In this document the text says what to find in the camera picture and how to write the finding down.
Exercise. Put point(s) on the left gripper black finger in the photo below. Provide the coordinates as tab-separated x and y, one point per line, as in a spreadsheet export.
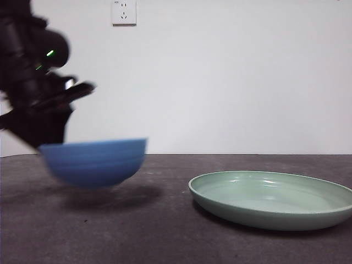
46	127

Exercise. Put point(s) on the white wall socket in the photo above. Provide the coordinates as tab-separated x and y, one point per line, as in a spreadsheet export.
123	13

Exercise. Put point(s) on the blue bowl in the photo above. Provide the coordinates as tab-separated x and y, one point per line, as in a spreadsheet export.
93	165

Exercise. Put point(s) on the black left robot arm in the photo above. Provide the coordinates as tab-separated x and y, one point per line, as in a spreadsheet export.
24	49

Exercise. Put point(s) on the green plate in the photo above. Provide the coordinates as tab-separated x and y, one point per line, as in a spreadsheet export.
264	200

